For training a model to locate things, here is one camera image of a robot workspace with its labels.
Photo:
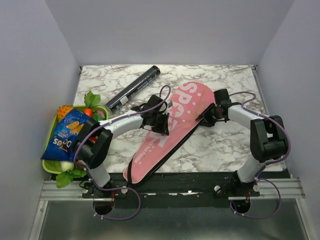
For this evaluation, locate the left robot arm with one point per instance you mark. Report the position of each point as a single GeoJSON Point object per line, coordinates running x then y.
{"type": "Point", "coordinates": [94, 139]}

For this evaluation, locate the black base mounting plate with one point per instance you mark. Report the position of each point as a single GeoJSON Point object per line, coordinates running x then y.
{"type": "Point", "coordinates": [169, 190]}

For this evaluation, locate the pink racket bag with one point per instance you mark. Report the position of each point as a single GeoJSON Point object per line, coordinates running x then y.
{"type": "Point", "coordinates": [189, 100]}

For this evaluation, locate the blue Doritos chip bag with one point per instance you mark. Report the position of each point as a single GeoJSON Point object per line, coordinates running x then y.
{"type": "Point", "coordinates": [59, 147]}

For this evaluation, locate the black shuttlecock tube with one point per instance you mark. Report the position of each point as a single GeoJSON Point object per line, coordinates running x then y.
{"type": "Point", "coordinates": [132, 89]}

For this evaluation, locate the orange toy pineapple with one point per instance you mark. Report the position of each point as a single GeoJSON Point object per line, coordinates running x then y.
{"type": "Point", "coordinates": [63, 111]}

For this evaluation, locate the aluminium rail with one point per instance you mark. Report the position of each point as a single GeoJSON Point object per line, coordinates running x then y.
{"type": "Point", "coordinates": [286, 188]}
{"type": "Point", "coordinates": [72, 192]}

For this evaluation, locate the white toy onion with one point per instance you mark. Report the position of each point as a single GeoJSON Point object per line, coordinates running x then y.
{"type": "Point", "coordinates": [66, 166]}

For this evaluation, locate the green plastic tray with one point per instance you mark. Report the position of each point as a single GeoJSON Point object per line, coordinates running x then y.
{"type": "Point", "coordinates": [54, 166]}

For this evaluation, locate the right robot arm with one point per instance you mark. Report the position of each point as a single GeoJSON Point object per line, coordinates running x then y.
{"type": "Point", "coordinates": [269, 141]}

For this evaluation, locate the pink toy fruit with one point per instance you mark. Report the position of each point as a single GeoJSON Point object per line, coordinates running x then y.
{"type": "Point", "coordinates": [101, 113]}

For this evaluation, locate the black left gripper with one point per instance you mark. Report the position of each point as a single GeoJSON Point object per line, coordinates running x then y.
{"type": "Point", "coordinates": [163, 129]}

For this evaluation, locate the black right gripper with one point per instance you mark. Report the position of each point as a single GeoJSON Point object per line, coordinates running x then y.
{"type": "Point", "coordinates": [209, 122]}

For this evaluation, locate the left aluminium rail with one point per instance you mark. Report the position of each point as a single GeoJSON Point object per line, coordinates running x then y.
{"type": "Point", "coordinates": [72, 192]}

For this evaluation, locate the orange toy carrot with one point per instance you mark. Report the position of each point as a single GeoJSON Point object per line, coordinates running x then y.
{"type": "Point", "coordinates": [88, 112]}

